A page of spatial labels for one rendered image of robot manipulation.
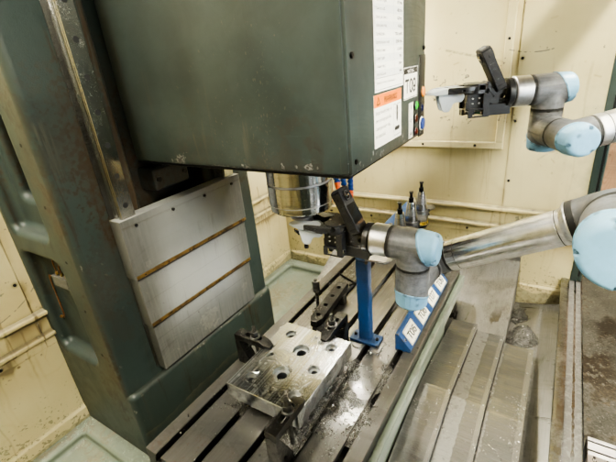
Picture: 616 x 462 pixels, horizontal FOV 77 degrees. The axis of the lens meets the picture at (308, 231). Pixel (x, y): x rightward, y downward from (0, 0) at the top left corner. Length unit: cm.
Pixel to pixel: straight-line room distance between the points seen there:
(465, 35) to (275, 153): 115
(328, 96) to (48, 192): 71
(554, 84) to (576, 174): 71
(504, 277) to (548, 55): 89
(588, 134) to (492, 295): 96
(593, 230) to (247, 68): 66
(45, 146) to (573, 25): 166
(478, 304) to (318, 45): 137
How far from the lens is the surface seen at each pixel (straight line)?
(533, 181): 185
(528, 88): 115
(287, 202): 90
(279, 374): 115
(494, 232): 94
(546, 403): 159
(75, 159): 113
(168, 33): 98
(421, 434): 129
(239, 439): 113
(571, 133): 106
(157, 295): 127
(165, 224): 123
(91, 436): 175
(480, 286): 189
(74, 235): 114
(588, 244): 74
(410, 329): 133
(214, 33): 88
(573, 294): 191
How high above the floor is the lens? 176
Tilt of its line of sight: 24 degrees down
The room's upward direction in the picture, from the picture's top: 6 degrees counter-clockwise
